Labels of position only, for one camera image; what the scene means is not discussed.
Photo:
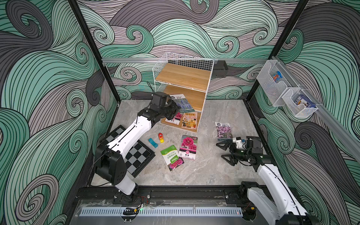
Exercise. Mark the teal toy block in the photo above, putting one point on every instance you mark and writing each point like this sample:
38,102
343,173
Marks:
153,143

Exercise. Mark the clear wall bin lower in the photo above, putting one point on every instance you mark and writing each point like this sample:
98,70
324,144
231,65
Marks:
299,111

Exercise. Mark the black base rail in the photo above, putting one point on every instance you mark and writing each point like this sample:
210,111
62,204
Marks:
156,195

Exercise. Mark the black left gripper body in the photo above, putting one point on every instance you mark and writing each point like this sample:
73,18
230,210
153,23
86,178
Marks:
168,111

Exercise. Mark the clear wall bin upper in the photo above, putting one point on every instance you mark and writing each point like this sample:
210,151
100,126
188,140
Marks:
275,91

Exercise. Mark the lavender blue seed bag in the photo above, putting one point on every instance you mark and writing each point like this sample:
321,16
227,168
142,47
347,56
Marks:
182,102

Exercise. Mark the illustrated shop seed bag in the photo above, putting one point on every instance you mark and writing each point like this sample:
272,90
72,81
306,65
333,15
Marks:
189,120

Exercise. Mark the pink flower seed bag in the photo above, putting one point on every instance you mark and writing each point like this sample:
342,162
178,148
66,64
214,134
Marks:
188,147
176,120

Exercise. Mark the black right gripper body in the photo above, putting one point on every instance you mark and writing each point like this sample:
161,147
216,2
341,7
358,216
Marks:
240,153

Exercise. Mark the blue packet in bin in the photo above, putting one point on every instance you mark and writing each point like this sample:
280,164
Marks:
302,99

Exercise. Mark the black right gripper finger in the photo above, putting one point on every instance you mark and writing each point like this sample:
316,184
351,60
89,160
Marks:
224,145
229,159

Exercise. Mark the black corner frame post right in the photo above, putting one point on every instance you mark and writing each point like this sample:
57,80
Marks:
289,27

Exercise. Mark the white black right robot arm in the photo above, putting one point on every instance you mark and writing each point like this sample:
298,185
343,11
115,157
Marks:
275,201

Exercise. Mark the white wire shelf rack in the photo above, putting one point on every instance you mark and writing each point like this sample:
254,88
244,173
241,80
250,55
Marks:
182,74

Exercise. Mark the black white checker board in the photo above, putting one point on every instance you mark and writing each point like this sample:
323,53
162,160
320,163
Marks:
138,156

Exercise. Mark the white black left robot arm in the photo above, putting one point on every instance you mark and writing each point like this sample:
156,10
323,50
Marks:
109,159

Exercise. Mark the green white seed bag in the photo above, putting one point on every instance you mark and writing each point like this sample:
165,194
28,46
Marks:
172,158

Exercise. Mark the blue red item in bin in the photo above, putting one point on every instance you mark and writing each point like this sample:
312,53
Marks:
277,77

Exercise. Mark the black corner frame post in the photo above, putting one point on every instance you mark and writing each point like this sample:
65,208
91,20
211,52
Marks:
86,31
289,27

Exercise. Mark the clear wall bin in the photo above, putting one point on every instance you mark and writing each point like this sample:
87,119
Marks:
299,111
275,91

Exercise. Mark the white slotted cable duct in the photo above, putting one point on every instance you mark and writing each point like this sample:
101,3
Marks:
165,211

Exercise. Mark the red yellow toy car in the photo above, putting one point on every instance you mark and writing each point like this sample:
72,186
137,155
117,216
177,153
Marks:
160,136

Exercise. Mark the purple flower seed bag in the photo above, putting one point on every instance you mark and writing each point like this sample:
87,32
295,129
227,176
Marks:
224,131

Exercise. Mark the black corner frame post left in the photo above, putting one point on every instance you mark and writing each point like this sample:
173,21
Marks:
86,31

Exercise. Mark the black box on rail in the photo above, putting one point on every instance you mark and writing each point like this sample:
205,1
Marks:
220,70

